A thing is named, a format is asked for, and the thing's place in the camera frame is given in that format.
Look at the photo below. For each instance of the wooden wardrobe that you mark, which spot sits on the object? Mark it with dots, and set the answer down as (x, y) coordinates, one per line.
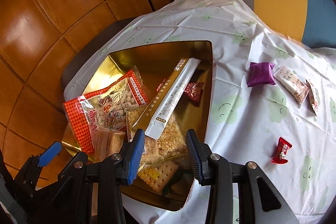
(52, 16)

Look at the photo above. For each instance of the clear puffed rice packet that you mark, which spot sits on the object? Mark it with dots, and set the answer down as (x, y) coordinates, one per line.
(168, 142)

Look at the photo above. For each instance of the beige white snack packet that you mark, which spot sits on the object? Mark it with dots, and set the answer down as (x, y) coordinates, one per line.
(291, 87)

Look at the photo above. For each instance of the clear golden biscuit packet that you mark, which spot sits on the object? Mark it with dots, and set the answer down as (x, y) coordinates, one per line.
(109, 145)

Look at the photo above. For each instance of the yellow cracker packet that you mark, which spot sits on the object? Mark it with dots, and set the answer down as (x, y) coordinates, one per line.
(160, 174)

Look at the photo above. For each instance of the white tablecloth with green clouds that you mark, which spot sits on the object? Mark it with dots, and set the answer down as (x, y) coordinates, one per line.
(249, 121)

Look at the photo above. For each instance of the long gold white packet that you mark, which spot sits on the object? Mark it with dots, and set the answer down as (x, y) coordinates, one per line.
(173, 98)

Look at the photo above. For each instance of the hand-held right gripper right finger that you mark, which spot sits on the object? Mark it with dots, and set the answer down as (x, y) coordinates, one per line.
(194, 155)

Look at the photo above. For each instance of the white red snack packet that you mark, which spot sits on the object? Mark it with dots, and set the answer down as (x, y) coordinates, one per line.
(312, 100)

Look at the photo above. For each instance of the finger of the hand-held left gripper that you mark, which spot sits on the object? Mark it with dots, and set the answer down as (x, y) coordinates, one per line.
(50, 152)

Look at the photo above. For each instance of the large red checkered snack bag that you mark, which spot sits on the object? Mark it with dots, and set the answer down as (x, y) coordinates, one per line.
(78, 119)

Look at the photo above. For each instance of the red box with gold inside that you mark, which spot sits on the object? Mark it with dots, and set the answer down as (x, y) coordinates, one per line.
(126, 61)

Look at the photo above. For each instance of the red candy with white print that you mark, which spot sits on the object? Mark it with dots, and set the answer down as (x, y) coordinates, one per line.
(281, 151)

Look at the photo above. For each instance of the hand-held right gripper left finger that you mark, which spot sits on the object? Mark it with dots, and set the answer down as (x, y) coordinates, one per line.
(136, 155)

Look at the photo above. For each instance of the red candy with gold emblem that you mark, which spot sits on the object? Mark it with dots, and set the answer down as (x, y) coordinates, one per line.
(193, 91)

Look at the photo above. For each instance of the purple snack packet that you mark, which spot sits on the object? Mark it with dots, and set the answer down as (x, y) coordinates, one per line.
(261, 74)

